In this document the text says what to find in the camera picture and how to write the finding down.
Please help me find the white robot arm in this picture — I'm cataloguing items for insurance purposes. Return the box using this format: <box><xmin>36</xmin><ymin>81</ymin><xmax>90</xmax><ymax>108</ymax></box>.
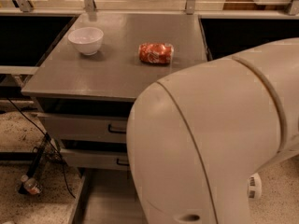
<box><xmin>127</xmin><ymin>38</ymin><xmax>299</xmax><ymax>224</ymax></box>

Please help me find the black cable on floor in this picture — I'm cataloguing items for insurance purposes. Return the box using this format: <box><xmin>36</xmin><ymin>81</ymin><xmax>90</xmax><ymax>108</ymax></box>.
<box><xmin>0</xmin><ymin>91</ymin><xmax>77</xmax><ymax>200</ymax></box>

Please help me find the black middle drawer handle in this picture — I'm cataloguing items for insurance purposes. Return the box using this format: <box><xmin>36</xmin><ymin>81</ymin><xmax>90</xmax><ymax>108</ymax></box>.
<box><xmin>116</xmin><ymin>159</ymin><xmax>130</xmax><ymax>167</ymax></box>

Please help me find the grey drawer cabinet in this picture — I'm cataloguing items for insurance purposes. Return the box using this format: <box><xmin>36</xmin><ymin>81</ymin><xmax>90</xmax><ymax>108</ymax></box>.
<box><xmin>21</xmin><ymin>12</ymin><xmax>213</xmax><ymax>173</ymax></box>

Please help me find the black drawer handle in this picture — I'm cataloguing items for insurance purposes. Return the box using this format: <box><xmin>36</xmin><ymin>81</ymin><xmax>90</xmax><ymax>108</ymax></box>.
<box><xmin>116</xmin><ymin>159</ymin><xmax>130</xmax><ymax>167</ymax></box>
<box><xmin>107</xmin><ymin>124</ymin><xmax>126</xmax><ymax>134</ymax></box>

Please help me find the crushed red soda can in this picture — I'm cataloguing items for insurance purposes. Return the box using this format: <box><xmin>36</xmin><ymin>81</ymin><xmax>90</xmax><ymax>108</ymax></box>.
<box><xmin>138</xmin><ymin>43</ymin><xmax>174</xmax><ymax>64</ymax></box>

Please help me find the grey top drawer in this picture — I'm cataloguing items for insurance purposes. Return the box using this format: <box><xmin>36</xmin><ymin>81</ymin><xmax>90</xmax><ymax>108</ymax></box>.
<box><xmin>38</xmin><ymin>113</ymin><xmax>127</xmax><ymax>143</ymax></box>

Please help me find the grey middle drawer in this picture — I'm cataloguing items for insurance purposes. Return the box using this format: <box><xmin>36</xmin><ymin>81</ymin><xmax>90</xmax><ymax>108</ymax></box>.
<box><xmin>61</xmin><ymin>148</ymin><xmax>129</xmax><ymax>171</ymax></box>

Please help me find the plastic bottle on floor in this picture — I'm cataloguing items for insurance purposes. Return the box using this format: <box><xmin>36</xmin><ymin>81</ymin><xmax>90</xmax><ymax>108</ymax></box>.
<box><xmin>21</xmin><ymin>175</ymin><xmax>42</xmax><ymax>195</ymax></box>

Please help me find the black top drawer handle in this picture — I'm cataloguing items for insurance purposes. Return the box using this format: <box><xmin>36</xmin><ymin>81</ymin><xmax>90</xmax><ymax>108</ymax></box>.
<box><xmin>107</xmin><ymin>124</ymin><xmax>126</xmax><ymax>134</ymax></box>

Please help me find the white ceramic bowl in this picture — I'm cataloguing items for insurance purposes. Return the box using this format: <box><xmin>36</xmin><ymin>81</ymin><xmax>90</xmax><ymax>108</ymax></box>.
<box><xmin>67</xmin><ymin>27</ymin><xmax>104</xmax><ymax>55</ymax></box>

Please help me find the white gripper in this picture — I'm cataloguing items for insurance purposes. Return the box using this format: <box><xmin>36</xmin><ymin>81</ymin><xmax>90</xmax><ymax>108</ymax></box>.
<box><xmin>248</xmin><ymin>173</ymin><xmax>263</xmax><ymax>200</ymax></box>

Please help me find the black stand on floor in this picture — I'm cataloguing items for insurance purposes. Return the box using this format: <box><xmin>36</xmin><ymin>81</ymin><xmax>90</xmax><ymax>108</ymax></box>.
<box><xmin>18</xmin><ymin>134</ymin><xmax>50</xmax><ymax>194</ymax></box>

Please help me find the grey open bottom drawer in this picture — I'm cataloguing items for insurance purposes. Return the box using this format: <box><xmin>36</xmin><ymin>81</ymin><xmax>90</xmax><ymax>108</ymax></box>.
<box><xmin>68</xmin><ymin>169</ymin><xmax>148</xmax><ymax>224</ymax></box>

